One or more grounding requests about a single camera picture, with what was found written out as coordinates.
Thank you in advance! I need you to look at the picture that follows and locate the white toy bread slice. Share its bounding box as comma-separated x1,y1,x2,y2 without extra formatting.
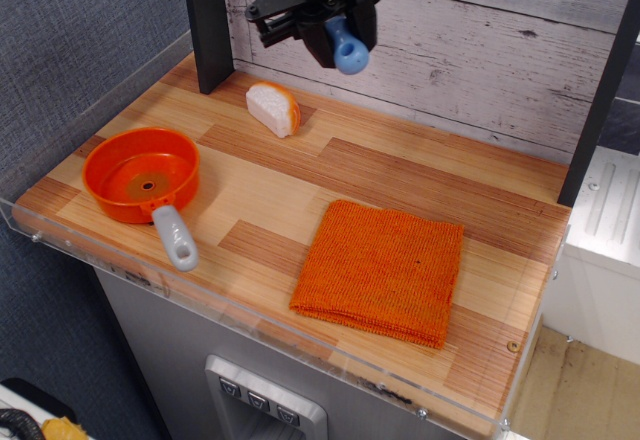
246,81,301,138

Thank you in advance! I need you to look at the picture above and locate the white ridged side surface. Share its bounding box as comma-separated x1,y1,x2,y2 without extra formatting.
567,146,639,267

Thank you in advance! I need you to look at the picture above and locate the silver dispenser button panel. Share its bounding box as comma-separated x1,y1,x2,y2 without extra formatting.
205,355,329,440

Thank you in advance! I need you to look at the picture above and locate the black corrugated hose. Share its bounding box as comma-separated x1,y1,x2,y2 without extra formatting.
0,408,46,440

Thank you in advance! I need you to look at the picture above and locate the clear acrylic edge guard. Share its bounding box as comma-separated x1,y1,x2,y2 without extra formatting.
14,26,577,438

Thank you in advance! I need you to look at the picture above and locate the yellow object at corner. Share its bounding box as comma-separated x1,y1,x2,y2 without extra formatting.
41,417,89,440

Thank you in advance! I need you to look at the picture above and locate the blue grey toy spoon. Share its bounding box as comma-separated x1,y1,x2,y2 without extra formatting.
324,16,370,75

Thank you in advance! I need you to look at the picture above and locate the orange toy pan grey handle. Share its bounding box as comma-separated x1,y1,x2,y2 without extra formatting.
82,127,200,272

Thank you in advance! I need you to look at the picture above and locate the black right vertical post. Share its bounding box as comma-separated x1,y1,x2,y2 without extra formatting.
557,0,639,207

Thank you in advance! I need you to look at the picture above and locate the orange folded cloth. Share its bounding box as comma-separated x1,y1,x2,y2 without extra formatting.
289,200,464,349

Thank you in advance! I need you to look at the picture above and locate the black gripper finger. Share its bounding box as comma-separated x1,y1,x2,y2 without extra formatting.
346,0,377,51
297,22,335,68

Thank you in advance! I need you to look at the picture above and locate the black vertical post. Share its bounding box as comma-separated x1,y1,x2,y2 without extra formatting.
186,0,235,94
557,0,639,207

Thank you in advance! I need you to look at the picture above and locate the grey toy fridge cabinet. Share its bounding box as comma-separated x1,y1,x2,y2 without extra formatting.
97,270,461,439

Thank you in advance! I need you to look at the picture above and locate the black left vertical post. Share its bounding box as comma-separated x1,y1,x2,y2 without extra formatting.
186,0,235,94

